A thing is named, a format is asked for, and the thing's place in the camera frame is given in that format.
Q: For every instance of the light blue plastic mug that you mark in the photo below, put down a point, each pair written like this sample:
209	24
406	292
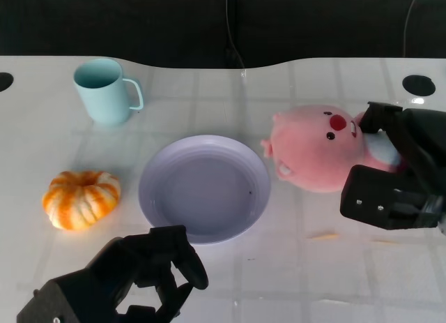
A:
102	98

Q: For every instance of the orange white striped pumpkin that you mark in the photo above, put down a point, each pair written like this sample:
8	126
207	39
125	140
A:
82	201

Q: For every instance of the pink beaver plush doll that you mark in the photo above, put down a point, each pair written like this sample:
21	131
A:
313	152

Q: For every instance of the black table grommet hole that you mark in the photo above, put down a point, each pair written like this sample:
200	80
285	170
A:
418	84
5	81

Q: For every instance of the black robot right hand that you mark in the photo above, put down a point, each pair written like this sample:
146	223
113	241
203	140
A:
421	145

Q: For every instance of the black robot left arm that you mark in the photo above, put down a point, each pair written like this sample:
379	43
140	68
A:
59	298

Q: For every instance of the lavender plastic plate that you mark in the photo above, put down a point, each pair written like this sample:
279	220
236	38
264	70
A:
205	188

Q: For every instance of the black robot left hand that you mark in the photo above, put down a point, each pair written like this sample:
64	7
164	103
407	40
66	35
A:
157	253

